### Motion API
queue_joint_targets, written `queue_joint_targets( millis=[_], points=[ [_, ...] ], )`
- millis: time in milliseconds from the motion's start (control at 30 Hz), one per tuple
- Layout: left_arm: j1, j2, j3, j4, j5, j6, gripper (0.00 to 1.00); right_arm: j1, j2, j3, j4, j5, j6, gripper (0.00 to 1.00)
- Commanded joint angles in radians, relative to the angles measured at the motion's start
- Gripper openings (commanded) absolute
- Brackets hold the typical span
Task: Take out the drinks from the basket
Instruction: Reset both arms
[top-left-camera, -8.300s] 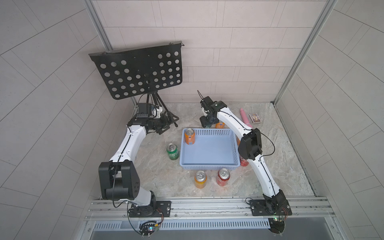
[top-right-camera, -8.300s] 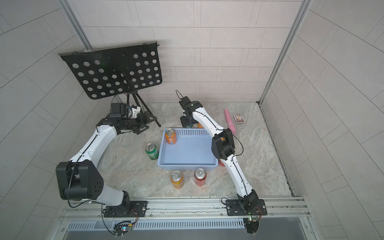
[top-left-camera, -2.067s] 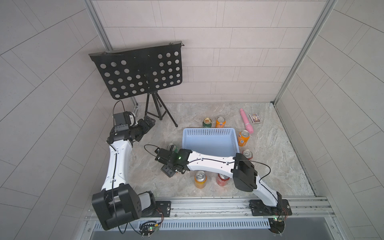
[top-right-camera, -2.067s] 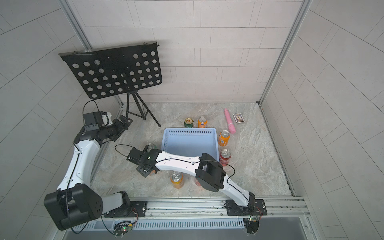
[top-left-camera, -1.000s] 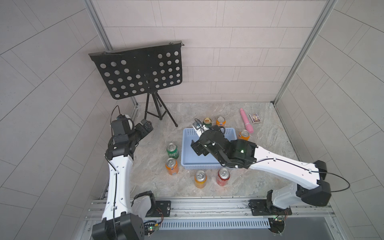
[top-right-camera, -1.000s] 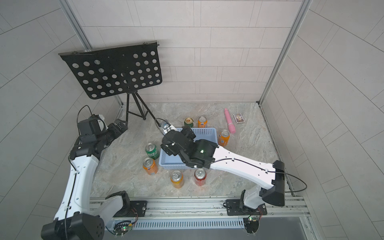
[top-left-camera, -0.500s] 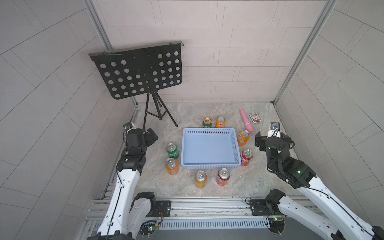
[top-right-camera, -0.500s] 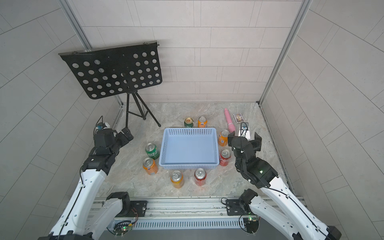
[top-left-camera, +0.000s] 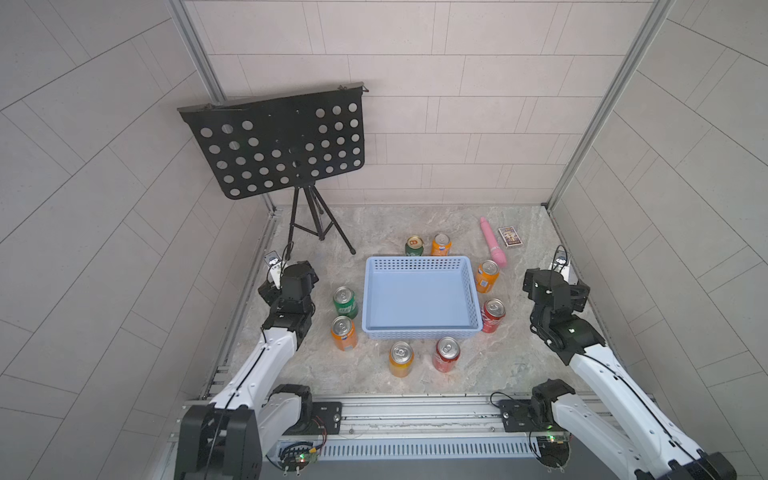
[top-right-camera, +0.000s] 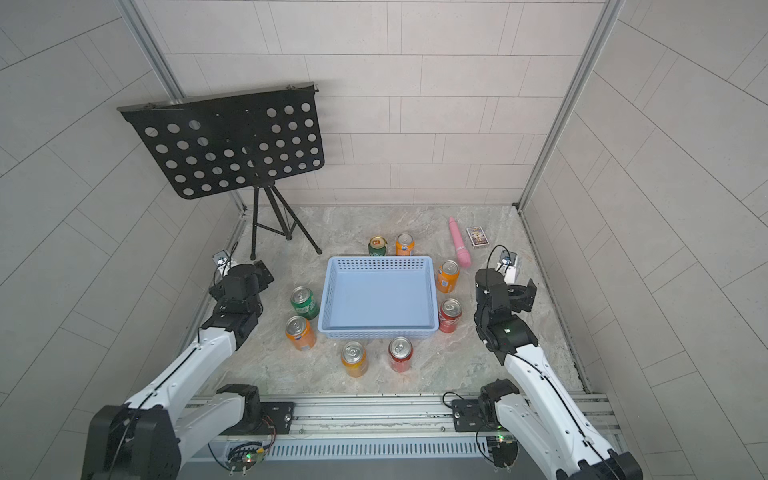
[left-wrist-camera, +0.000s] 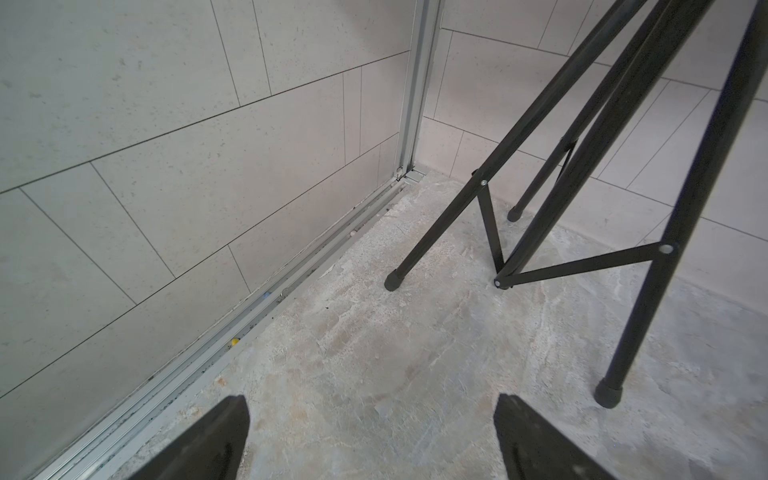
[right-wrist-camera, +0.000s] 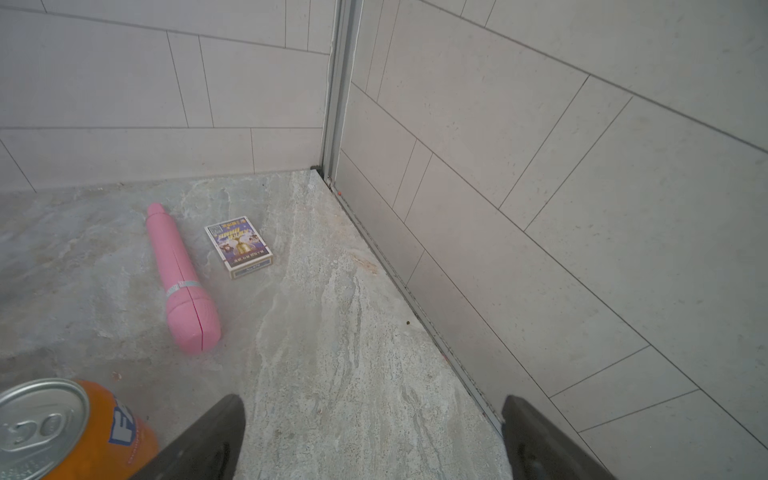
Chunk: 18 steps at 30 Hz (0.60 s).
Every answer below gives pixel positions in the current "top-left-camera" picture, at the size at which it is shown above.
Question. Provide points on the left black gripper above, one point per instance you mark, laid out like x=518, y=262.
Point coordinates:
x=269, y=292

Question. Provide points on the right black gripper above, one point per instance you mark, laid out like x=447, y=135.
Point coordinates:
x=530, y=282

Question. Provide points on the green Sprite can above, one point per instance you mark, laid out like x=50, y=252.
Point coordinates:
x=345, y=302

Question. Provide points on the orange soda can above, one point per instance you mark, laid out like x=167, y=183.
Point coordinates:
x=344, y=333

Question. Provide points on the red cola can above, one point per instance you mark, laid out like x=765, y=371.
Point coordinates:
x=493, y=312
x=446, y=355

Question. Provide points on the orange Fanta can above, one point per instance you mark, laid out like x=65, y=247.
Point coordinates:
x=486, y=276
x=441, y=245

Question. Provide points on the yellow-orange Schweppes can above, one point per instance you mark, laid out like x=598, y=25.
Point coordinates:
x=401, y=358

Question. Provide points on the green gold-top tea can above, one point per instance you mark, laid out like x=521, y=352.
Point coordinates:
x=414, y=246

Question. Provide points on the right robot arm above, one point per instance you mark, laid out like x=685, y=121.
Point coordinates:
x=644, y=443

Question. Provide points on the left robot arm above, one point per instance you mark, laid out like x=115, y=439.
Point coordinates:
x=229, y=436

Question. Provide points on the light blue plastic basket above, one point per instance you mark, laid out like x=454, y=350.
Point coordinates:
x=420, y=297

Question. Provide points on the pink foam cylinder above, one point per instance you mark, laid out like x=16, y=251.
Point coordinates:
x=497, y=255

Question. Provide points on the small playing card box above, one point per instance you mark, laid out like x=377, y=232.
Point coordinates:
x=510, y=237

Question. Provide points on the right circuit board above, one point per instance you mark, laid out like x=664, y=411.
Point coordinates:
x=553, y=451

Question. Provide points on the circuit board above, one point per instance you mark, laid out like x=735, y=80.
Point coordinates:
x=297, y=456
x=553, y=451

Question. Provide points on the left circuit board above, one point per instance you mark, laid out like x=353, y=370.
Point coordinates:
x=297, y=456

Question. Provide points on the black perforated music stand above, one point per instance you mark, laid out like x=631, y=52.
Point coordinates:
x=274, y=143

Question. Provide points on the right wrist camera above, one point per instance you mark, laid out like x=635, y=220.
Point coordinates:
x=562, y=263

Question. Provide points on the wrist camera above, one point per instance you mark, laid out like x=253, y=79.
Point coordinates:
x=562, y=263
x=275, y=265

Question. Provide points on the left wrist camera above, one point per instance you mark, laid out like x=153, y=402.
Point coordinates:
x=275, y=265

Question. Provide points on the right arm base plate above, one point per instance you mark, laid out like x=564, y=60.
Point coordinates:
x=522, y=415

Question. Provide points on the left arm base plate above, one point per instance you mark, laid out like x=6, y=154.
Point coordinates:
x=323, y=418

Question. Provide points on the aluminium mounting rail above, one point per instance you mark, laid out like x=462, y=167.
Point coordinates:
x=369, y=416

